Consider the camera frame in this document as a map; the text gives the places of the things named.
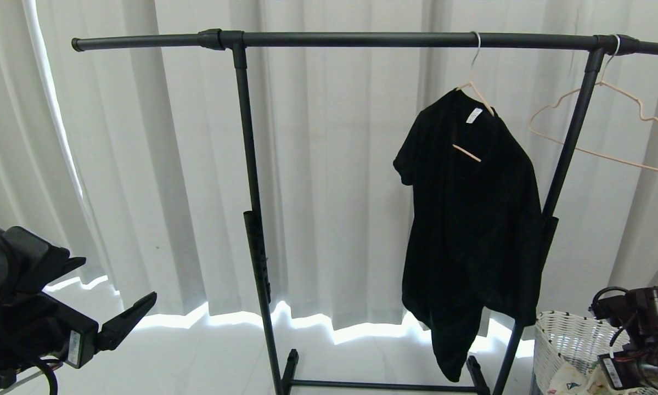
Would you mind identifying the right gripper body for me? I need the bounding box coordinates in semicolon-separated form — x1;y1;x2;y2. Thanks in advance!
598;348;658;393

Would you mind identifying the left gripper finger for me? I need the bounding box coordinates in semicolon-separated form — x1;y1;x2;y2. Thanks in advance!
42;256;87;292
95;291;158;352

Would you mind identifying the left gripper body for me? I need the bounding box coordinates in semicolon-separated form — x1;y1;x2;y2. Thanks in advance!
0;291;100;382

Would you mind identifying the cream printed garment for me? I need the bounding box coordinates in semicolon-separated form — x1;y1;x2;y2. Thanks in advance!
545;362;626;395

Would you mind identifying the black garment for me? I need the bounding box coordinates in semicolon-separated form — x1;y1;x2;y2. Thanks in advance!
393;89;544;383

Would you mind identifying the pink clothes hanger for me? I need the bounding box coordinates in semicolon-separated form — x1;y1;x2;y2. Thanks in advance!
452;32;495;163
528;36;658;174

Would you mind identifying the white laundry basket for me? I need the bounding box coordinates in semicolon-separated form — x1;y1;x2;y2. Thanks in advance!
531;311;658;395

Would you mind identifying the black clothes rack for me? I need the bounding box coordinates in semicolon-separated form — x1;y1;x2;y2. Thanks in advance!
71;29;658;395

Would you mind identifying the white curtain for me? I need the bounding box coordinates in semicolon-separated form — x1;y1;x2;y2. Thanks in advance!
0;0;658;346

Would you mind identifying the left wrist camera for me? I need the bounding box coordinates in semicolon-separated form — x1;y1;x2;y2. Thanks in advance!
0;225;71;300

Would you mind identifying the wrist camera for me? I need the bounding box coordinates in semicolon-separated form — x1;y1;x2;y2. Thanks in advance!
0;225;71;300
591;294;631;323

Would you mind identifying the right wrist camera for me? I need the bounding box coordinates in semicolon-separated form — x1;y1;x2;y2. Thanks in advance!
591;294;631;323

